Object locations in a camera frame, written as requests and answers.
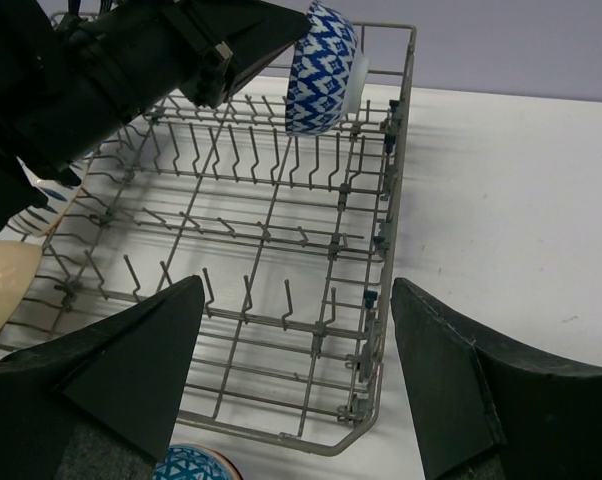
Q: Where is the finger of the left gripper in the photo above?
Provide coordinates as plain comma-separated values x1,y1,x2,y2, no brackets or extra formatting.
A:
180,1,310,107

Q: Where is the grey wire dish rack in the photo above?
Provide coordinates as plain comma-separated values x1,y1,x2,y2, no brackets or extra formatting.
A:
0,21,417,457

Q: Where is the blue patterned bowl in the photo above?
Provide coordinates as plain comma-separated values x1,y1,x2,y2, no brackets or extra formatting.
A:
153,444,244,480

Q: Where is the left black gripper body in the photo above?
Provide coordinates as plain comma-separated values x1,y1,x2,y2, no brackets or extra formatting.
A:
0,1,231,231

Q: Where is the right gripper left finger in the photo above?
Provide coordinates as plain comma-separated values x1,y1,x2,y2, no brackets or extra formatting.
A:
0,276,205,479

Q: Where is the red patterned bowl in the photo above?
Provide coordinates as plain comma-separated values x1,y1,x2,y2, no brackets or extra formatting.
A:
285,1,370,136

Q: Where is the yellow bowl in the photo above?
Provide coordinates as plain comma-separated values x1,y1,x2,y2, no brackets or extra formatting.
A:
0,240,43,329

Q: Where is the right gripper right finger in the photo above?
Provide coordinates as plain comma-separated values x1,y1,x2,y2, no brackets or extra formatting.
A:
391,278,602,479

